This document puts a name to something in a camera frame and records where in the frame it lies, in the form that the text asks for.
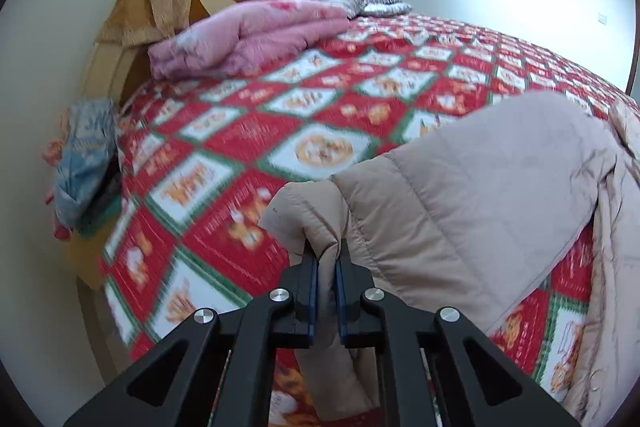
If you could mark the cream and brown headboard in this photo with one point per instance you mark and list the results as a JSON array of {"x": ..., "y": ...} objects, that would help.
[{"x": 112, "y": 72}]

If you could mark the pale pink quilted down jacket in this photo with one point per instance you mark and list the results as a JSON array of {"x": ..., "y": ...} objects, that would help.
[{"x": 474, "y": 215}]

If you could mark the striped grey pillow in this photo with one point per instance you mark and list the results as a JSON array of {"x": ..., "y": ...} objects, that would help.
[{"x": 372, "y": 8}]

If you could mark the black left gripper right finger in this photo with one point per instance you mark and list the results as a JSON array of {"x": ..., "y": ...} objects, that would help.
[{"x": 435, "y": 368}]

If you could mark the blue patterned cloth bundle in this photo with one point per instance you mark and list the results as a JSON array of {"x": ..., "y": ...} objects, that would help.
[{"x": 79, "y": 156}]

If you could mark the red patterned bed quilt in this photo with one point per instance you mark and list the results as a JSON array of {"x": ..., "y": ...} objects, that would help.
[{"x": 201, "y": 159}]

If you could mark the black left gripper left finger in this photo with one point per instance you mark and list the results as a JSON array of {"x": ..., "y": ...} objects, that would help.
[{"x": 213, "y": 369}]

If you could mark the pink folded blanket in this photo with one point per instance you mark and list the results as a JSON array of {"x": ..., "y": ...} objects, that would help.
[{"x": 246, "y": 36}]

